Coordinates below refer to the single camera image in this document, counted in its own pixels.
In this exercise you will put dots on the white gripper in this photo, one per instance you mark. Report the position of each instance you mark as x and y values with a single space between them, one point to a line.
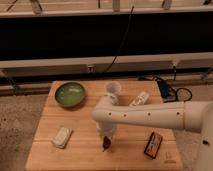
106 129

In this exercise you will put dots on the red pepper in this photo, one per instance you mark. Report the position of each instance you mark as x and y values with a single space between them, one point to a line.
106 143

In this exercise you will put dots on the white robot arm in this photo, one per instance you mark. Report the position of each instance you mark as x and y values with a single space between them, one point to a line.
193 116

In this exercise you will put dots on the translucent plastic cup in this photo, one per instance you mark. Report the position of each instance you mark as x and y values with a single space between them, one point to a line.
113 87

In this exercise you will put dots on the wooden cutting board table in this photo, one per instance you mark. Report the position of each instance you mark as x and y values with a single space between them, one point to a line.
83 151

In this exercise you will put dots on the green bowl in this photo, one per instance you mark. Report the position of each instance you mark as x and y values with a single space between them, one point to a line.
70 94

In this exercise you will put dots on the red and black box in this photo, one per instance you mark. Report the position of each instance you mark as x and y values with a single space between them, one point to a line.
153 145

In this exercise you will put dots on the white shelf rail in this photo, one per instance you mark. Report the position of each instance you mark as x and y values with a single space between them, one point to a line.
44 67

